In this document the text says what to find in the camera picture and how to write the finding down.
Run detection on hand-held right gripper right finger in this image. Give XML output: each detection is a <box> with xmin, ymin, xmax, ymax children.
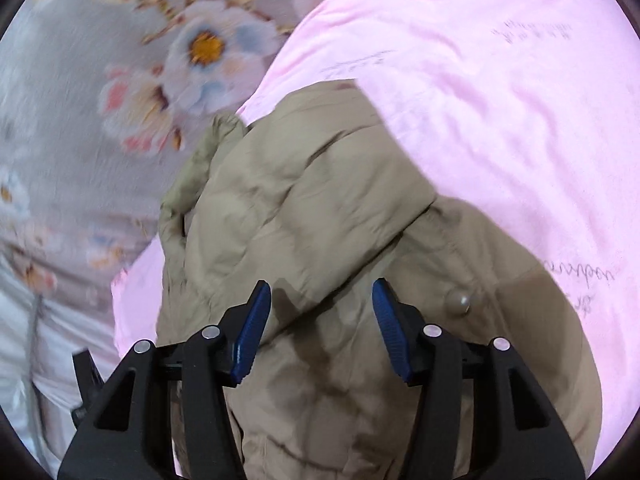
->
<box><xmin>371</xmin><ymin>278</ymin><xmax>586</xmax><ymax>480</ymax></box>

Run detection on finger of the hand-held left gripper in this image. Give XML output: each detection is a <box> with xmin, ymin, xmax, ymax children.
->
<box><xmin>71</xmin><ymin>349</ymin><xmax>107</xmax><ymax>428</ymax></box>

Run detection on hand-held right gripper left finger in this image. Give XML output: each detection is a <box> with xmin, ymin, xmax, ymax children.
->
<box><xmin>57</xmin><ymin>280</ymin><xmax>273</xmax><ymax>480</ymax></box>

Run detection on white cloth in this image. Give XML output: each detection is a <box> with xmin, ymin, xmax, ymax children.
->
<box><xmin>0</xmin><ymin>250</ymin><xmax>118</xmax><ymax>478</ymax></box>

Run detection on khaki quilted puffer jacket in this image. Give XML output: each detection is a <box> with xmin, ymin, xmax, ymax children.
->
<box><xmin>156</xmin><ymin>79</ymin><xmax>603</xmax><ymax>480</ymax></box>

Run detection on grey floral bedsheet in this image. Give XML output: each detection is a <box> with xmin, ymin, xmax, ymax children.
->
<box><xmin>0</xmin><ymin>0</ymin><xmax>361</xmax><ymax>321</ymax></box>

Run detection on pink blanket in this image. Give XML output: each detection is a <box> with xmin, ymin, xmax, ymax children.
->
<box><xmin>110</xmin><ymin>0</ymin><xmax>640</xmax><ymax>480</ymax></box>

